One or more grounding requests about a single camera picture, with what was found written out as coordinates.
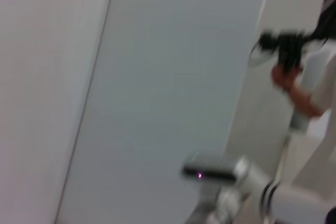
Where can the person right hand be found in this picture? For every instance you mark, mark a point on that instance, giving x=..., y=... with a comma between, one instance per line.
x=284, y=78

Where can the person right forearm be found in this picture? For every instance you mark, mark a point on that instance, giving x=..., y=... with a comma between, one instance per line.
x=304, y=100

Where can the robot head camera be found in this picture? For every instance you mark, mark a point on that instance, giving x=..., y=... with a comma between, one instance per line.
x=210, y=169

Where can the white robot neck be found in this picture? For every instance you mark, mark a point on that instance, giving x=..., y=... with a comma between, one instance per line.
x=296, y=203

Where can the person in white t-shirt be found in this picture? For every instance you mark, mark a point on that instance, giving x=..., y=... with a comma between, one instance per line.
x=323, y=77

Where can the black handheld control device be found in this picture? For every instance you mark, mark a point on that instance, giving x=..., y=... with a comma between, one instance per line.
x=287, y=45

